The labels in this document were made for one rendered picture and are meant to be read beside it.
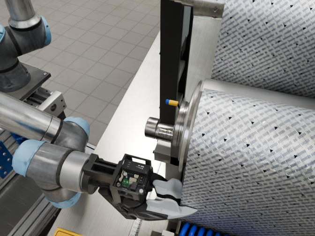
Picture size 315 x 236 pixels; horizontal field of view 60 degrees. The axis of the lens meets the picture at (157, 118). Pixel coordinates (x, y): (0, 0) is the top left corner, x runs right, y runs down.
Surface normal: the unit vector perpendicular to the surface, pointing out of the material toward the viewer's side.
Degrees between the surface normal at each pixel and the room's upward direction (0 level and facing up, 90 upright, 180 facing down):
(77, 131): 40
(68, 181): 61
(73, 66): 0
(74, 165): 13
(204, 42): 0
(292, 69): 92
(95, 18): 0
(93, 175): 90
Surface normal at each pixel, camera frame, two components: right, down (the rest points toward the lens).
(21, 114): 0.57, -0.11
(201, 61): 0.00, -0.65
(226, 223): -0.29, 0.72
